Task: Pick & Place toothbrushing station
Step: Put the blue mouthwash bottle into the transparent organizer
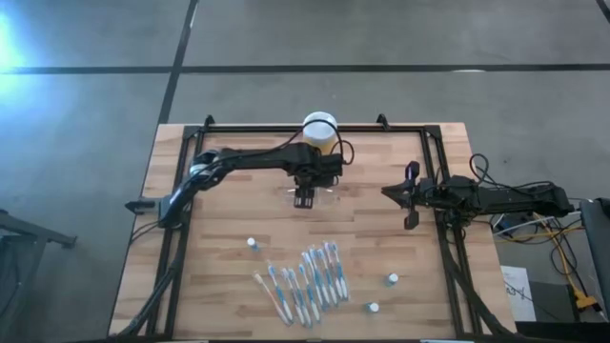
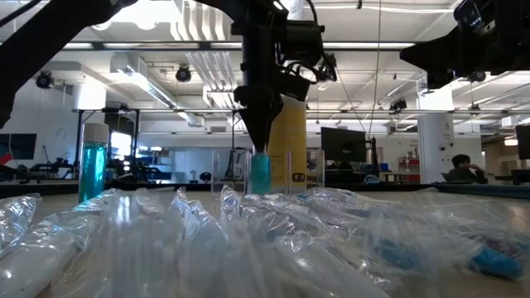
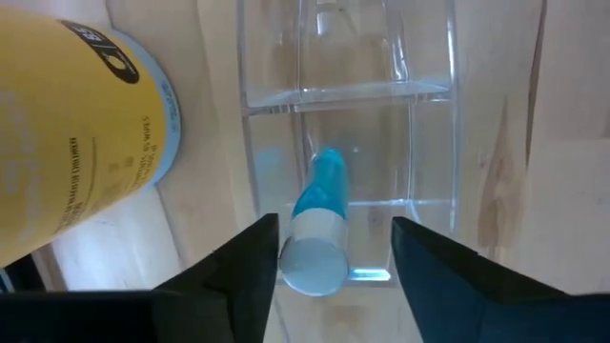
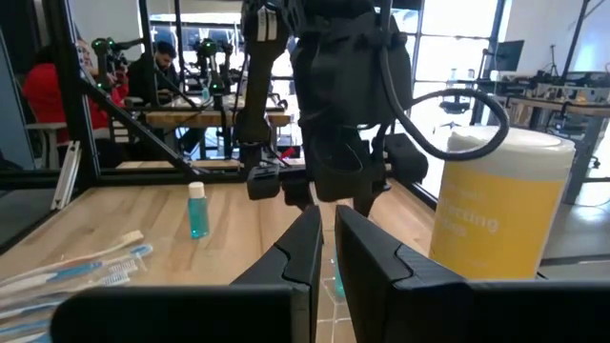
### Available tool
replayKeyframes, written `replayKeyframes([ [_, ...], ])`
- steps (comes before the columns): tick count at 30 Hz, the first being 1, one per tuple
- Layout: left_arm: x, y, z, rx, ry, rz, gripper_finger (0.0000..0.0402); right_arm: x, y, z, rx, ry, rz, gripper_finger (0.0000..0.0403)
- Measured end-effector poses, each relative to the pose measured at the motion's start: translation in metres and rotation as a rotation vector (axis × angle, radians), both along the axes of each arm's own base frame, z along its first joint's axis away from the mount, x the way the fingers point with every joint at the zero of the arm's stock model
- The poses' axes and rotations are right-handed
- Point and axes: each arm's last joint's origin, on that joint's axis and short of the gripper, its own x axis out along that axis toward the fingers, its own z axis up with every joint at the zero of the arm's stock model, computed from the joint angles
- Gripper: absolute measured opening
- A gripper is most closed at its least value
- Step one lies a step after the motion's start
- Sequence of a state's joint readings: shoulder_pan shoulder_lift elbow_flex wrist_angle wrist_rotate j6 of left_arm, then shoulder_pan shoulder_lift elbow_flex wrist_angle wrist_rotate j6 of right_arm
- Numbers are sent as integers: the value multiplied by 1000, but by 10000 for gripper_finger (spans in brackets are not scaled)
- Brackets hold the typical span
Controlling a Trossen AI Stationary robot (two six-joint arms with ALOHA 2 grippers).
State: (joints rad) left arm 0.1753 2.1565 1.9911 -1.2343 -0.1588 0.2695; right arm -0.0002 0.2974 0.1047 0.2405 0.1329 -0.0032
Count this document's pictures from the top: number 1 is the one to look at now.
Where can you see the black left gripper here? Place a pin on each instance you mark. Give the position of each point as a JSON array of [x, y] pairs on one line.
[[305, 174]]

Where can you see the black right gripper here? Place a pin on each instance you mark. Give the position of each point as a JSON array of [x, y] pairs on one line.
[[431, 194]]

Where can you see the clear acrylic organizer holder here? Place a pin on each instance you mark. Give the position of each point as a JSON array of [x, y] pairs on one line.
[[324, 195]]

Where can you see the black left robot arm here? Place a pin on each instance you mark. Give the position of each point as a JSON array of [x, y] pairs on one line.
[[257, 159]]

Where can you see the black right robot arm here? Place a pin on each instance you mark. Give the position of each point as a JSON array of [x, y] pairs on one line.
[[519, 200]]

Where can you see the yellow disinfecting wipes canister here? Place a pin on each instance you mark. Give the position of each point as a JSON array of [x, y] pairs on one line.
[[319, 131]]

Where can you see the white paper sheet with writing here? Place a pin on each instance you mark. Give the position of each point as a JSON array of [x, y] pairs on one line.
[[517, 295]]

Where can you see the dark grey equipment case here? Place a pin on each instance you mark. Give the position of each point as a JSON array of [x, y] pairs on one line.
[[598, 248]]

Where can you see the black metal stand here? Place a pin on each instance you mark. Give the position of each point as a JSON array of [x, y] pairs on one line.
[[28, 228]]

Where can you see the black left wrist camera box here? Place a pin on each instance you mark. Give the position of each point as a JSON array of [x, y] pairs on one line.
[[330, 165]]

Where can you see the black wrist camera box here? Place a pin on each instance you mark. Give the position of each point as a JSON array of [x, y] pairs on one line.
[[330, 165], [461, 185]]

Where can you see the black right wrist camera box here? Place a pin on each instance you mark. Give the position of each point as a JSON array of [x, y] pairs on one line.
[[461, 185]]

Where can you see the black aluminium table frame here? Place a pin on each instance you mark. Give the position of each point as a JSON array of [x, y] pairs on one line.
[[248, 128]]

